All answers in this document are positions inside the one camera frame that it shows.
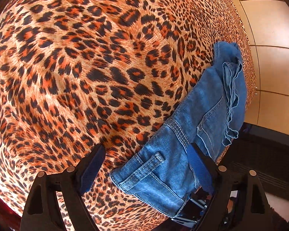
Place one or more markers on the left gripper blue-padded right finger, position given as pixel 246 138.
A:
pixel 215 183

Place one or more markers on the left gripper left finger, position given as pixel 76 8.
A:
pixel 78 180

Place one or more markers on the blue denim pants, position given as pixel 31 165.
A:
pixel 210 116

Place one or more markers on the person right hand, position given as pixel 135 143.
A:
pixel 230 205

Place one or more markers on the leopard print bedsheet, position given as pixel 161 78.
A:
pixel 74 73

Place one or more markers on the wooden wardrobe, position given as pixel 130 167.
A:
pixel 267 25

